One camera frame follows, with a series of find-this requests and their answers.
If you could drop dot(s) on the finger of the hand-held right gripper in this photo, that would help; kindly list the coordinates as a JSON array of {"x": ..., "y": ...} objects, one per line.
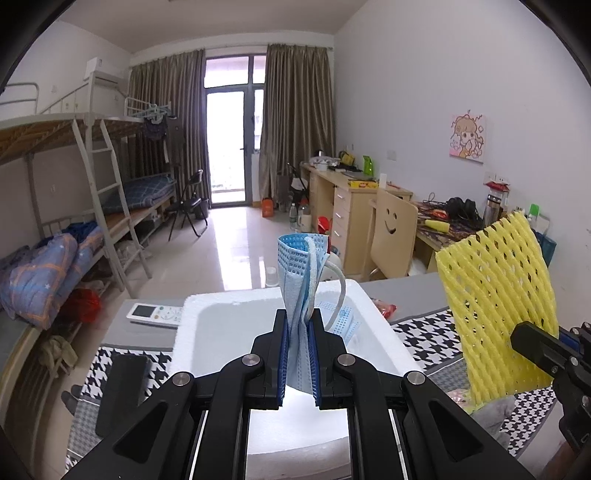
[
  {"x": 572, "y": 339},
  {"x": 535, "y": 344}
]

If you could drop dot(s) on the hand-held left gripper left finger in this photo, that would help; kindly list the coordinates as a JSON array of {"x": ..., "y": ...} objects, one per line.
[{"x": 282, "y": 360}]

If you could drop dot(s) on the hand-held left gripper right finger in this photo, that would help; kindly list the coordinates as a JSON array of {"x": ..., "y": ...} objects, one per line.
[{"x": 315, "y": 360}]

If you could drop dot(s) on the yellow foam fruit net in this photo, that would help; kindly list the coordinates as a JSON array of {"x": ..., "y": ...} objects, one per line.
[{"x": 494, "y": 300}]

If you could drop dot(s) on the blue face mask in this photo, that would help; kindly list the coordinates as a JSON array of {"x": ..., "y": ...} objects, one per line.
[
  {"x": 344, "y": 323},
  {"x": 295, "y": 295}
]

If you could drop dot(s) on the white foam box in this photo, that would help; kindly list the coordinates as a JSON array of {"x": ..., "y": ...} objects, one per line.
[{"x": 217, "y": 332}]

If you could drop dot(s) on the green pink snack packet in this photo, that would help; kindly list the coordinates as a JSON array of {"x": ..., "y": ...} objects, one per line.
[{"x": 458, "y": 399}]

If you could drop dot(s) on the grey cloth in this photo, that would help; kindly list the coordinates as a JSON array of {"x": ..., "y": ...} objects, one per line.
[{"x": 496, "y": 417}]

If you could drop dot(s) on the red snack packet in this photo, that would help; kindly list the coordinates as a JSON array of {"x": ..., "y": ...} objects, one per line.
[{"x": 387, "y": 308}]

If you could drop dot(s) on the blue bag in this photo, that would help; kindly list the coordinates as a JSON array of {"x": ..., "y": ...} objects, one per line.
[{"x": 547, "y": 247}]

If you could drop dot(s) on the houndstooth tablecloth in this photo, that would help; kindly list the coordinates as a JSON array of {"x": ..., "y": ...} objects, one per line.
[{"x": 425, "y": 337}]

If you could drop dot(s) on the green-capped bottle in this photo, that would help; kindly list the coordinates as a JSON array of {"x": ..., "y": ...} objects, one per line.
[{"x": 533, "y": 213}]

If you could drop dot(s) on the white remote control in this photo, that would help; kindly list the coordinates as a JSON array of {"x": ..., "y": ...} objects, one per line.
[{"x": 154, "y": 314}]

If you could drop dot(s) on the steel thermos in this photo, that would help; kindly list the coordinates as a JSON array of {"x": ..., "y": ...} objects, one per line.
[{"x": 493, "y": 210}]

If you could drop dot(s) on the cluttered wooden desk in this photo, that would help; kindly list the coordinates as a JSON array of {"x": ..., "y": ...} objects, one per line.
[{"x": 427, "y": 240}]

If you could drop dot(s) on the wooden chair with smiley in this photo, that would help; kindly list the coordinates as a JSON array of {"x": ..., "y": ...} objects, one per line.
[{"x": 392, "y": 230}]

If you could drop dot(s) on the orange jug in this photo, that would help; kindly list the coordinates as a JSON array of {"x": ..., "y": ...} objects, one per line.
[{"x": 267, "y": 208}]

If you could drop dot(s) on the yellow corn-shaped object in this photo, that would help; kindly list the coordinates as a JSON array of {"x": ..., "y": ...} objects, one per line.
[{"x": 437, "y": 226}]

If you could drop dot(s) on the black headphones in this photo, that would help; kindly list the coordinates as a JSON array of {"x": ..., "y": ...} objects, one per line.
[{"x": 461, "y": 208}]

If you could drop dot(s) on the wooden desk with drawers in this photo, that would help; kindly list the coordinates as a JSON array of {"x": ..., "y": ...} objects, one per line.
[{"x": 346, "y": 207}]

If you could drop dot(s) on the black phone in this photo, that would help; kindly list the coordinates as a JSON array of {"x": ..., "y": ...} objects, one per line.
[{"x": 122, "y": 392}]

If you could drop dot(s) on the yellow box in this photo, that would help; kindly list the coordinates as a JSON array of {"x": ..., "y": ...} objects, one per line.
[{"x": 363, "y": 184}]

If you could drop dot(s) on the black folding chair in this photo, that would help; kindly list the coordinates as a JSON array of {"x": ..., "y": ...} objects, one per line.
[{"x": 187, "y": 203}]

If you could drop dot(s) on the green bag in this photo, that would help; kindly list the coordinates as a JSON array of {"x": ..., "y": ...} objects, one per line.
[{"x": 368, "y": 165}]

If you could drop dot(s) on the metal bunk bed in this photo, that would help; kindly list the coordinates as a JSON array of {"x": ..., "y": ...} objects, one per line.
[
  {"x": 138, "y": 217},
  {"x": 92, "y": 152}
]

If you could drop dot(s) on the red plastic bag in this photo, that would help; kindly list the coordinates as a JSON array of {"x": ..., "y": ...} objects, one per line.
[{"x": 85, "y": 304}]

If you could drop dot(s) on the blue plaid quilt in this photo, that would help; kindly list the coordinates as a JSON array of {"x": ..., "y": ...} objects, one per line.
[{"x": 143, "y": 189}]

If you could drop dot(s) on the glass balcony door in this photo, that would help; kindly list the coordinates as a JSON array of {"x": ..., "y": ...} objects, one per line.
[{"x": 228, "y": 138}]

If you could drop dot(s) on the brown curtain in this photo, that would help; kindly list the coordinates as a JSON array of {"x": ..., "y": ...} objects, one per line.
[
  {"x": 295, "y": 120},
  {"x": 171, "y": 120}
]

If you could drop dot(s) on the blue orange quilt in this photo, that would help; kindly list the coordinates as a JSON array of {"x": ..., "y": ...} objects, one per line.
[{"x": 41, "y": 272}]

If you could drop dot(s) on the dark hanging clothes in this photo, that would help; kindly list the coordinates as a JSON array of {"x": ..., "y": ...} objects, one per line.
[{"x": 154, "y": 127}]

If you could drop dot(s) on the white air conditioner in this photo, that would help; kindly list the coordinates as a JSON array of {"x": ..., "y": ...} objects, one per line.
[{"x": 104, "y": 74}]

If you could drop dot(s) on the cartoon wall poster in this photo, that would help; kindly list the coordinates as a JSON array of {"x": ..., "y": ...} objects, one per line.
[{"x": 467, "y": 137}]

